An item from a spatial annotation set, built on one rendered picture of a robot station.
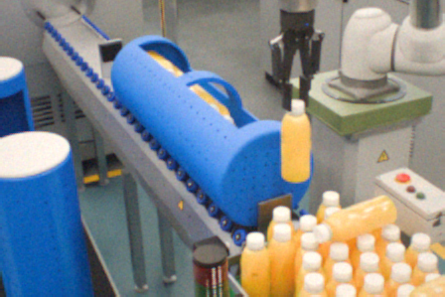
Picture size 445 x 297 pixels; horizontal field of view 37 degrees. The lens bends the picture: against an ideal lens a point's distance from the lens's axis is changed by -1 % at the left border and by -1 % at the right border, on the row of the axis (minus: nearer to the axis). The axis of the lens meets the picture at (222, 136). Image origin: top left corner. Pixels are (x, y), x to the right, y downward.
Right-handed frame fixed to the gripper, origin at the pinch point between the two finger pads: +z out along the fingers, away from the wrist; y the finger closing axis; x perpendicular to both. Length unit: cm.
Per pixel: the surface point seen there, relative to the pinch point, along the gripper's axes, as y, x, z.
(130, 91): 14, -77, 26
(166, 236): -6, -109, 113
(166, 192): 14, -52, 51
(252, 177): 5.6, -10.5, 26.1
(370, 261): -0.2, 30.1, 27.4
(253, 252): 18.0, 11.7, 30.4
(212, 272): 38, 33, 13
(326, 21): -158, -209, 69
